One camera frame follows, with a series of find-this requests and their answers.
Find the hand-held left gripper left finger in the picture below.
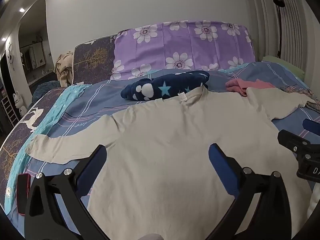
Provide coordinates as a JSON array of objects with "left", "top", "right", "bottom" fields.
[{"left": 24, "top": 144, "right": 108, "bottom": 240}]

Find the floral patterned cloth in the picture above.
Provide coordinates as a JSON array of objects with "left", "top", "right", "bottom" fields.
[{"left": 280, "top": 86, "right": 320, "bottom": 113}]

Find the black floor lamp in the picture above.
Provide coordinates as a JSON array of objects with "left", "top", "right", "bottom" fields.
[{"left": 272, "top": 0, "right": 287, "bottom": 58}]

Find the blue plaid bedsheet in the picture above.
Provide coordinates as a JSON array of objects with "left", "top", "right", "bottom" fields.
[{"left": 6, "top": 62, "right": 320, "bottom": 230}]

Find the pink garment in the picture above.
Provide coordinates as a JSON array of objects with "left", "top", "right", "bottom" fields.
[{"left": 225, "top": 78, "right": 275, "bottom": 97}]

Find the green pillow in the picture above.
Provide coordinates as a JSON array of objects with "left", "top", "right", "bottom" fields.
[{"left": 261, "top": 55, "right": 305, "bottom": 81}]

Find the beige knitted garment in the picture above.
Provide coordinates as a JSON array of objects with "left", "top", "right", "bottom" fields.
[{"left": 54, "top": 52, "right": 74, "bottom": 87}]

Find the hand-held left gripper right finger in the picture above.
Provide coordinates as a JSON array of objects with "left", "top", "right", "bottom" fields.
[{"left": 209, "top": 143, "right": 292, "bottom": 240}]

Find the grey curtain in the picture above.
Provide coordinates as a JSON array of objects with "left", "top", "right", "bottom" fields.
[{"left": 247, "top": 0, "right": 316, "bottom": 73}]

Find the dark tree print pillow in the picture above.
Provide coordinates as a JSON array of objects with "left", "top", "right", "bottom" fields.
[{"left": 72, "top": 35, "right": 118, "bottom": 85}]

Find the dark deer print bedspread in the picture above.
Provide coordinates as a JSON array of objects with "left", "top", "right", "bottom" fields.
[{"left": 0, "top": 89, "right": 63, "bottom": 205}]

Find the blue fluffy blanket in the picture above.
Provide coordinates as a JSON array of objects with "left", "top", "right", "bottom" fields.
[{"left": 32, "top": 80, "right": 68, "bottom": 103}]

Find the beige long-sleeve shirt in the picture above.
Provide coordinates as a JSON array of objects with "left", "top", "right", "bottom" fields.
[{"left": 25, "top": 86, "right": 317, "bottom": 240}]

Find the white rabbit figurine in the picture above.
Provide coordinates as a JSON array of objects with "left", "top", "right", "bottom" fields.
[{"left": 12, "top": 91, "right": 28, "bottom": 114}]

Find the white small ladder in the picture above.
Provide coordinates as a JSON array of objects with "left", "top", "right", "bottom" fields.
[{"left": 1, "top": 96, "right": 19, "bottom": 128}]

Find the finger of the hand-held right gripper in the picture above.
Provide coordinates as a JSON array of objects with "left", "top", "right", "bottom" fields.
[
  {"left": 277, "top": 129, "right": 316, "bottom": 153},
  {"left": 302, "top": 119, "right": 320, "bottom": 132}
]

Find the purple floral pillow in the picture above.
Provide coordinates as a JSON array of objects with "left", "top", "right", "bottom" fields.
[{"left": 110, "top": 20, "right": 256, "bottom": 80}]

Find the teal quilted blanket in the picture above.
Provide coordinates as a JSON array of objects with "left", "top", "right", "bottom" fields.
[{"left": 5, "top": 84, "right": 93, "bottom": 215}]

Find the navy star print fleece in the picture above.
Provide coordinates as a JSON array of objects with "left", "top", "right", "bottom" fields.
[{"left": 120, "top": 70, "right": 210, "bottom": 101}]

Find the red phone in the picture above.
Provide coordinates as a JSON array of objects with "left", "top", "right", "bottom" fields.
[{"left": 16, "top": 173, "right": 32, "bottom": 217}]

